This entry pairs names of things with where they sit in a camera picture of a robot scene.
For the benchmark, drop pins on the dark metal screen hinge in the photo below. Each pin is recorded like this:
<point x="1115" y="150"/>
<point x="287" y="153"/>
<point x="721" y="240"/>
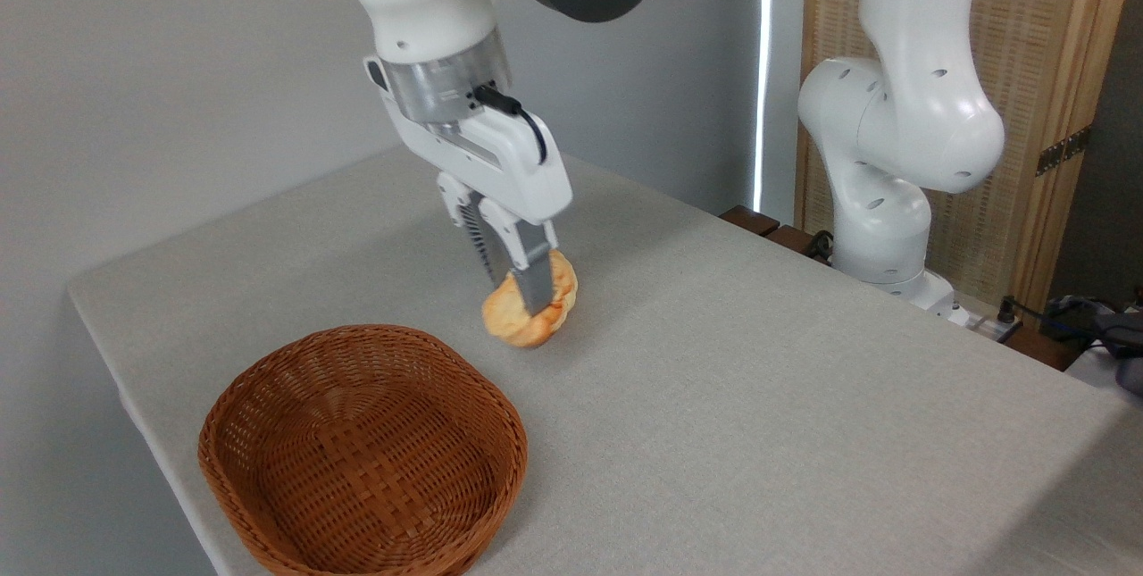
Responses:
<point x="1063" y="150"/>

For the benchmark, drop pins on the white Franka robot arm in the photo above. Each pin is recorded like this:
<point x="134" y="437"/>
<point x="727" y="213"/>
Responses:
<point x="902" y="121"/>

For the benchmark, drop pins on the braided golden bread loaf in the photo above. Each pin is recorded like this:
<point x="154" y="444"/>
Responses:
<point x="566" y="283"/>

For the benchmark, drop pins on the rattan wooden folding screen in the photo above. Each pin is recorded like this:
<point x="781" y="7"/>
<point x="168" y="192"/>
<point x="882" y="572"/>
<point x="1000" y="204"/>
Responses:
<point x="1045" y="31"/>

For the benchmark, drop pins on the dark brown wooden block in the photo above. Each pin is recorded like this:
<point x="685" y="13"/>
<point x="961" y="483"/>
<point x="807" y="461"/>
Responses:
<point x="793" y="238"/>
<point x="750" y="220"/>
<point x="1045" y="349"/>

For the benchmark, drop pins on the white power strip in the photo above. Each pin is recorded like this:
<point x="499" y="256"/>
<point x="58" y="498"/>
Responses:
<point x="978" y="320"/>

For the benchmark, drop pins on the round golden bread roll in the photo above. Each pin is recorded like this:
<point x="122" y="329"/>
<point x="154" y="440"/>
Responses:
<point x="507" y="317"/>

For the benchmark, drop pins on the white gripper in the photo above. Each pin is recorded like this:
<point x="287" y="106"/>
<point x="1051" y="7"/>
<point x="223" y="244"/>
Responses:
<point x="509" y="170"/>

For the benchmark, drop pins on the dark grey bag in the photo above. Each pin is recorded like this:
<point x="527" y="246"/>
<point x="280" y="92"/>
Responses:
<point x="1127" y="348"/>

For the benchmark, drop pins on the brown woven wicker basket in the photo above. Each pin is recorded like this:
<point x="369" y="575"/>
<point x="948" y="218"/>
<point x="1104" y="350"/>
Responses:
<point x="312" y="487"/>

